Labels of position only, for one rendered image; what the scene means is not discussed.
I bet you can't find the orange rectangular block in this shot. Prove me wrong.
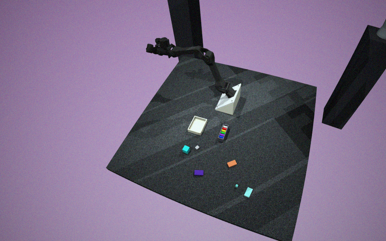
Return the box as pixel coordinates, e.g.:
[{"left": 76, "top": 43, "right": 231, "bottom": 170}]
[{"left": 227, "top": 160, "right": 237, "bottom": 168}]

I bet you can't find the light blue rectangular block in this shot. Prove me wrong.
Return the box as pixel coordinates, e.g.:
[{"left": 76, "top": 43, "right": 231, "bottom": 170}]
[{"left": 244, "top": 187, "right": 253, "bottom": 198}]

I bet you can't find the purple block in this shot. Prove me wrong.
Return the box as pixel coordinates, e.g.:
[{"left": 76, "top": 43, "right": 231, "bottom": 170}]
[{"left": 194, "top": 170, "right": 204, "bottom": 176}]

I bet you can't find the teal cube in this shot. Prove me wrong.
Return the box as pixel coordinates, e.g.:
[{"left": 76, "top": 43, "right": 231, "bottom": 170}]
[{"left": 182, "top": 146, "right": 190, "bottom": 154}]

